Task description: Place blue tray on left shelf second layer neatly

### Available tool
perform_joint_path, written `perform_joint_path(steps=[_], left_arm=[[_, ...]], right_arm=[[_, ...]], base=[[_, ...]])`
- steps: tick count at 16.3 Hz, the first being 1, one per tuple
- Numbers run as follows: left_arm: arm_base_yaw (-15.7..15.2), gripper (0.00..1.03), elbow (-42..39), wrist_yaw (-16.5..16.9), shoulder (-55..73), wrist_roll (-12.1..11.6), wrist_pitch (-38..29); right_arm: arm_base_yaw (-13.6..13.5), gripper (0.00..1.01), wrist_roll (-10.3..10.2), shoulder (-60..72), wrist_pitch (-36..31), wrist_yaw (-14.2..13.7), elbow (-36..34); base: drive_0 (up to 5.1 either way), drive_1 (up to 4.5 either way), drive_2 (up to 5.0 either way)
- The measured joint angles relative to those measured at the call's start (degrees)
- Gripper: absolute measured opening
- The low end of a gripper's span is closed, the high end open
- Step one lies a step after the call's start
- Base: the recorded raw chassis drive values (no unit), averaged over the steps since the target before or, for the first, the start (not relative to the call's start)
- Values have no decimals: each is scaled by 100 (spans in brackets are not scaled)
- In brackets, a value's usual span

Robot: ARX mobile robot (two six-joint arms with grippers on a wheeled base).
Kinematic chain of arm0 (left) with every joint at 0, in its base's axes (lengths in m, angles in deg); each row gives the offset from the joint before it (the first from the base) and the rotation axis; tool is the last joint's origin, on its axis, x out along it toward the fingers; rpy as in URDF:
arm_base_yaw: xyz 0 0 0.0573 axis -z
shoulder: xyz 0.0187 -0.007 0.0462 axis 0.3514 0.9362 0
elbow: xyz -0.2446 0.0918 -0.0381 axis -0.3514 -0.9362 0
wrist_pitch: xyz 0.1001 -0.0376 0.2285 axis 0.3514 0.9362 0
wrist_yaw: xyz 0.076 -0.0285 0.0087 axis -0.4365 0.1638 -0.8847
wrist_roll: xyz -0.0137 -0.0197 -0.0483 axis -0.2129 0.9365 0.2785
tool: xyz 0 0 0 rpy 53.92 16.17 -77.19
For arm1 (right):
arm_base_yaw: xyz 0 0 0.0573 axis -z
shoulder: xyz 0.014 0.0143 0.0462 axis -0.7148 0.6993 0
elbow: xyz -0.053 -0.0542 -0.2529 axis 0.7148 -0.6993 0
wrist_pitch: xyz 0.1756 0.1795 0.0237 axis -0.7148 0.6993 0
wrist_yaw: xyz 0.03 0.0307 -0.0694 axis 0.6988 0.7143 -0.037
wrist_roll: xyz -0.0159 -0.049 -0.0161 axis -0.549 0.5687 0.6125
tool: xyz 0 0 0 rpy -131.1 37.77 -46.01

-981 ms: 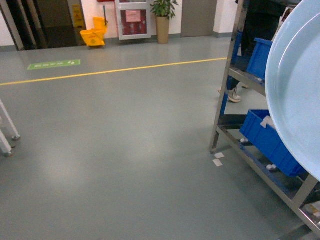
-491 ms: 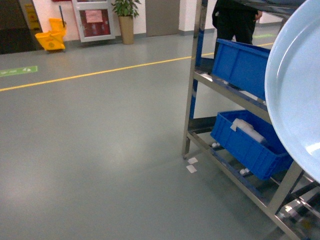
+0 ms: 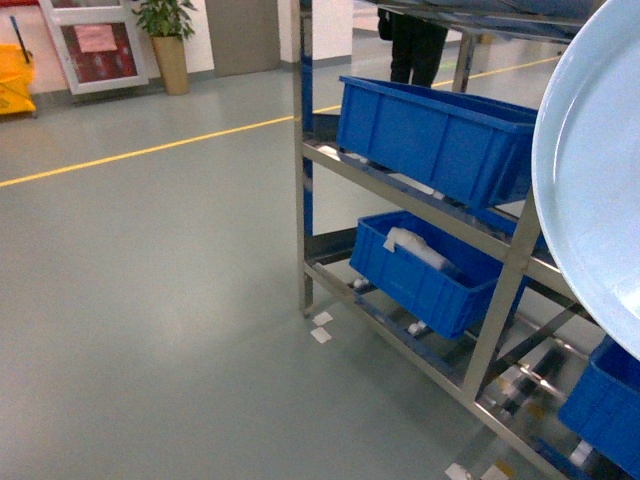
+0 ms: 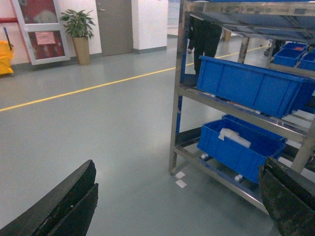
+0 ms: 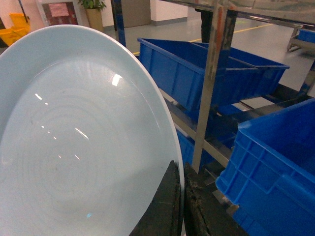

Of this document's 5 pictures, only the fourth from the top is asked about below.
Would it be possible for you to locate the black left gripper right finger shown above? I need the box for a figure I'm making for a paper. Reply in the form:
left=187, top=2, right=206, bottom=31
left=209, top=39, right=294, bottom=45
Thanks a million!
left=258, top=157, right=315, bottom=236

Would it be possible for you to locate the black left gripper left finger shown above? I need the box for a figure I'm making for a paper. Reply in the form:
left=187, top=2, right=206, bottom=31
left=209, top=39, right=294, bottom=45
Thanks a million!
left=0, top=160, right=98, bottom=236

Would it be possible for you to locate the blue bin on bottom shelf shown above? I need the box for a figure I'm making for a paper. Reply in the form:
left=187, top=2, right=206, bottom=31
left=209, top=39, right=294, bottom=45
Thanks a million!
left=197, top=118, right=286, bottom=183

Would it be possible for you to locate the blue bin on shelf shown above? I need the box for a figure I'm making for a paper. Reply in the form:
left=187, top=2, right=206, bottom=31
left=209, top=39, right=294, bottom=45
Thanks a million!
left=197, top=56, right=315, bottom=118
left=197, top=118, right=286, bottom=183

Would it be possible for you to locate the blue bin on middle shelf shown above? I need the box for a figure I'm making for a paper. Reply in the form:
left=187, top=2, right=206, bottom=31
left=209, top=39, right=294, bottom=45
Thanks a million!
left=197, top=56, right=315, bottom=118

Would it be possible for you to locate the stainless steel shelf rack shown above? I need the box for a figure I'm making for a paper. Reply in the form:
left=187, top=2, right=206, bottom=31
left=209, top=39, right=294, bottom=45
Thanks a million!
left=169, top=0, right=315, bottom=211

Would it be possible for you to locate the white foam packing piece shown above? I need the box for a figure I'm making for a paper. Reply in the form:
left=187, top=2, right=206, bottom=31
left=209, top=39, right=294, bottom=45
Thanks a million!
left=218, top=128, right=251, bottom=148

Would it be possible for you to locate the yellow mop bucket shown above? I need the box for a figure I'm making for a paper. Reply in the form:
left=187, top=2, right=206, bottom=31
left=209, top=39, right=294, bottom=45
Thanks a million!
left=0, top=27, right=14, bottom=75

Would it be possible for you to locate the person in black clothes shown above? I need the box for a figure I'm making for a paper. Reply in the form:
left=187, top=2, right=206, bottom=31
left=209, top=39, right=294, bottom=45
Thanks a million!
left=189, top=16, right=222, bottom=75

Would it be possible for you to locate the potted green plant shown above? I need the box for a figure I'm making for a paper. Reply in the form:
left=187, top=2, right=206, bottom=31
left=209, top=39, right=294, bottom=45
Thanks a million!
left=61, top=9, right=95, bottom=65

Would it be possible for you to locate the white fire cabinet door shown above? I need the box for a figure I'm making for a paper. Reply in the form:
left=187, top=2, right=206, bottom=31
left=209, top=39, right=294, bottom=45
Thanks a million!
left=12, top=0, right=70, bottom=65

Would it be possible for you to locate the grey door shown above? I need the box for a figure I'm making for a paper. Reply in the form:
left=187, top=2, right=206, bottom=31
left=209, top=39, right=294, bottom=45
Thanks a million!
left=96, top=0, right=133, bottom=57

